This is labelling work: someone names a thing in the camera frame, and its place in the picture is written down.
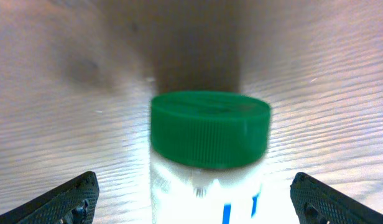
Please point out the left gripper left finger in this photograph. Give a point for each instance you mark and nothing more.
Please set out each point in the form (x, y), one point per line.
(73, 202)

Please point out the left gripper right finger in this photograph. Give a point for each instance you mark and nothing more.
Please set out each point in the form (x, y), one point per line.
(317, 203)

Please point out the green-lid white jar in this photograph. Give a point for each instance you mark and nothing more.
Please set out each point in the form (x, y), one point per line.
(206, 157)

